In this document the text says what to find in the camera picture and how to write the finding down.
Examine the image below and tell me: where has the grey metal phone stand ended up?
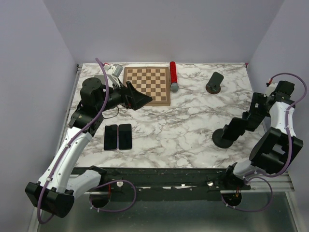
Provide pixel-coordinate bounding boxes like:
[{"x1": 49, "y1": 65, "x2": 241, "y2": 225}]
[{"x1": 94, "y1": 75, "x2": 106, "y2": 85}]

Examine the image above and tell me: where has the brown round phone stand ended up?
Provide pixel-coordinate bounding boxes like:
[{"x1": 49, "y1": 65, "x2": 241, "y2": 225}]
[{"x1": 205, "y1": 72, "x2": 224, "y2": 94}]

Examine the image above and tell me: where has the purple-cased black phone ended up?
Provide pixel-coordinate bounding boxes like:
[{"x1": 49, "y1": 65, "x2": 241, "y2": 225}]
[{"x1": 104, "y1": 124, "x2": 118, "y2": 151}]

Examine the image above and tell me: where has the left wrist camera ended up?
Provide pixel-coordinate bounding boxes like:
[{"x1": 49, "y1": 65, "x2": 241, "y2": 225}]
[{"x1": 104, "y1": 63, "x2": 124, "y2": 87}]

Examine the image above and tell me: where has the red handled microphone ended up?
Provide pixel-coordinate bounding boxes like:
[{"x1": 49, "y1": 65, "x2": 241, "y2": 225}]
[{"x1": 169, "y1": 61, "x2": 179, "y2": 93}]

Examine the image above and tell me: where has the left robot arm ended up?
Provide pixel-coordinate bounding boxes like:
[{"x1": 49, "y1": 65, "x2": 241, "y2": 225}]
[{"x1": 25, "y1": 77, "x2": 152, "y2": 218}]

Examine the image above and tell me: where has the black front mounting rail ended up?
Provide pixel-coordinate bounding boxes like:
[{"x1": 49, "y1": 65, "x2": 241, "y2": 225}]
[{"x1": 91, "y1": 166, "x2": 250, "y2": 202}]

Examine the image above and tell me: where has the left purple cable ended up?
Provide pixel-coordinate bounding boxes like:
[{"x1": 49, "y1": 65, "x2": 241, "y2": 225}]
[{"x1": 37, "y1": 57, "x2": 137, "y2": 224}]

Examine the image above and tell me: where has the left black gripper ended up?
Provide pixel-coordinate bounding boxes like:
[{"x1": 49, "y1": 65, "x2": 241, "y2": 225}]
[{"x1": 97, "y1": 78, "x2": 153, "y2": 113}]

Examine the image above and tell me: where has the wooden chessboard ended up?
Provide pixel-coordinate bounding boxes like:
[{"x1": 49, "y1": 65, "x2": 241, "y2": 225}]
[{"x1": 123, "y1": 66, "x2": 170, "y2": 106}]

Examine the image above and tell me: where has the black round phone stand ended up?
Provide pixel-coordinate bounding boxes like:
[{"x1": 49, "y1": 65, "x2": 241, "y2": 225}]
[{"x1": 212, "y1": 129, "x2": 233, "y2": 149}]

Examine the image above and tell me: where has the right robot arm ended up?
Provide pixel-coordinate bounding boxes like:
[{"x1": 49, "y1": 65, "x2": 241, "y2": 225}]
[{"x1": 216, "y1": 81, "x2": 303, "y2": 189}]

